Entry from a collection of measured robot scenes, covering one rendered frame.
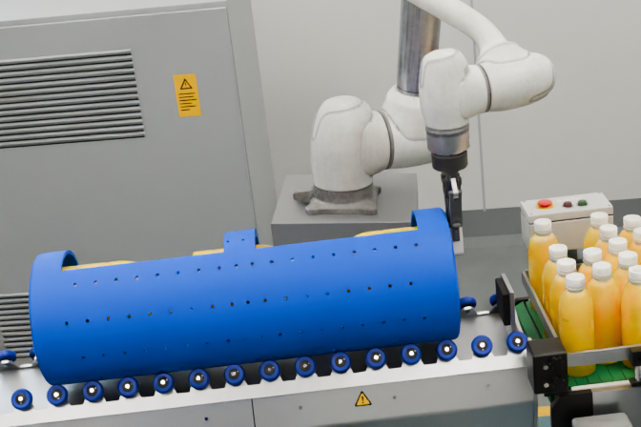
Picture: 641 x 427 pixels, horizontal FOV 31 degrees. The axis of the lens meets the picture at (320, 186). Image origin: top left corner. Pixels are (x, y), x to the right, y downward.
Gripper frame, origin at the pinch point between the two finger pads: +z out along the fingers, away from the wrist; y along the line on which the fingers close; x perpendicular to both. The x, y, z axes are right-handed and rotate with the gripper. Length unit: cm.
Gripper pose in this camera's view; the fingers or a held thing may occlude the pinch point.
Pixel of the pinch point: (455, 238)
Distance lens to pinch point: 254.0
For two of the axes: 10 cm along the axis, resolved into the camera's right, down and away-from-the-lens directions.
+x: -9.9, 1.2, 0.0
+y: -0.4, -3.5, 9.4
